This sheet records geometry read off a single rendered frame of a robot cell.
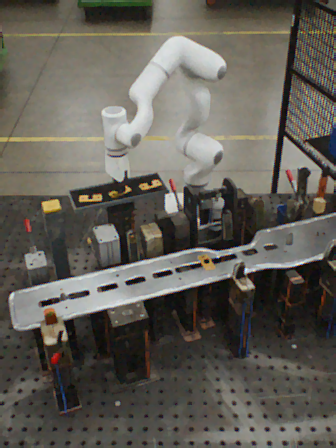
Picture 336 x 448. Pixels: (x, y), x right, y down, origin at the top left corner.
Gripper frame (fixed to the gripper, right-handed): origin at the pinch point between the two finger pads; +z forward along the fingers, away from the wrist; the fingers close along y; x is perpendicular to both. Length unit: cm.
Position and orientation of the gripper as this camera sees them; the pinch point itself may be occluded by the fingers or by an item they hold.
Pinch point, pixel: (119, 186)
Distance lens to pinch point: 211.2
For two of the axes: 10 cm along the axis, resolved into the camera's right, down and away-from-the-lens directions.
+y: 6.3, 4.7, -6.2
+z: 0.1, 7.9, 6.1
